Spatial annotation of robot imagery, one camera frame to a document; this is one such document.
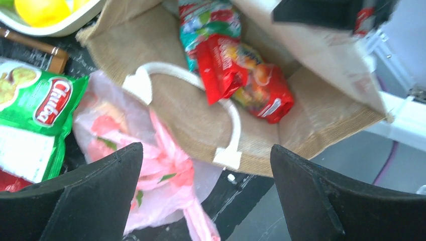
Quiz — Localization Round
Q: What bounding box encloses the brown paper bag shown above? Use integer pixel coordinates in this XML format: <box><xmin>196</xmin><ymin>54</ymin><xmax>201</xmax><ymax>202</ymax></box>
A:
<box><xmin>77</xmin><ymin>1</ymin><xmax>389</xmax><ymax>176</ymax></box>

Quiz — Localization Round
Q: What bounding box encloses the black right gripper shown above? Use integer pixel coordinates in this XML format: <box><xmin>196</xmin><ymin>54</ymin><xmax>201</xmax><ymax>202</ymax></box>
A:
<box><xmin>272</xmin><ymin>0</ymin><xmax>399</xmax><ymax>35</ymax></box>

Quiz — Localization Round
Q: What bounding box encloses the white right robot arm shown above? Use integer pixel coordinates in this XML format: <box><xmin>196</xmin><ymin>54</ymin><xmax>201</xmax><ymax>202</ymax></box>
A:
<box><xmin>272</xmin><ymin>1</ymin><xmax>425</xmax><ymax>151</ymax></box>

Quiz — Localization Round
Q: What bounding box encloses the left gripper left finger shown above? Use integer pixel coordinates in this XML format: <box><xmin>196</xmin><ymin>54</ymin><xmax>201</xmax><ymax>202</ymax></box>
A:
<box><xmin>1</xmin><ymin>143</ymin><xmax>143</xmax><ymax>240</ymax></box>

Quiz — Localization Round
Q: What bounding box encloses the red snack bag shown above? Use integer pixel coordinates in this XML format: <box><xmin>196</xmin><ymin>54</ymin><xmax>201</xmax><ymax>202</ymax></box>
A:
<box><xmin>195</xmin><ymin>34</ymin><xmax>294</xmax><ymax>124</ymax></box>

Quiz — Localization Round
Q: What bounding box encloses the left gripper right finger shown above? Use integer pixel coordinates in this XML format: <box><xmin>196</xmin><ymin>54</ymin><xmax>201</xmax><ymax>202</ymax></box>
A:
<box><xmin>270</xmin><ymin>145</ymin><xmax>425</xmax><ymax>240</ymax></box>

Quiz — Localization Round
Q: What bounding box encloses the green Fox's candy bag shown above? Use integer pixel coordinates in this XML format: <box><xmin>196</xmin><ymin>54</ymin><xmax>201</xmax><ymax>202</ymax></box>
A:
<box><xmin>178</xmin><ymin>1</ymin><xmax>241</xmax><ymax>72</ymax></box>

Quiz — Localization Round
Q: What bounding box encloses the red chips bag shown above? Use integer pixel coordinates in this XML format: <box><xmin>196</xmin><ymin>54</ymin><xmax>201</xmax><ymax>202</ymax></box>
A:
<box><xmin>0</xmin><ymin>170</ymin><xmax>32</xmax><ymax>192</ymax></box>

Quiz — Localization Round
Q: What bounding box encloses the pink plastic grocery bag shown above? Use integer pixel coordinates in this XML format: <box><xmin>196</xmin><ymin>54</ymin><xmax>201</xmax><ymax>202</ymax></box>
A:
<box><xmin>72</xmin><ymin>70</ymin><xmax>222</xmax><ymax>240</ymax></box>

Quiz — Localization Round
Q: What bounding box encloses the yellow orange small fruit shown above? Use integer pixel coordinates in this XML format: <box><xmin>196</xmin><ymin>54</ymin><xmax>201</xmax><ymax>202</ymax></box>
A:
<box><xmin>14</xmin><ymin>0</ymin><xmax>71</xmax><ymax>28</ymax></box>

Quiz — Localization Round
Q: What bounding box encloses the white fruit basin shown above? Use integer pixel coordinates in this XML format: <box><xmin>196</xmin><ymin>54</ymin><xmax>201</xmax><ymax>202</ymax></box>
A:
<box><xmin>1</xmin><ymin>0</ymin><xmax>105</xmax><ymax>37</ymax></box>

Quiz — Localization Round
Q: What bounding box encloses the green Chiba chips bag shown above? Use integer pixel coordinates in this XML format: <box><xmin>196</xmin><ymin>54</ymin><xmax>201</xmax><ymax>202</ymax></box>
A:
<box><xmin>1</xmin><ymin>58</ymin><xmax>89</xmax><ymax>183</ymax></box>

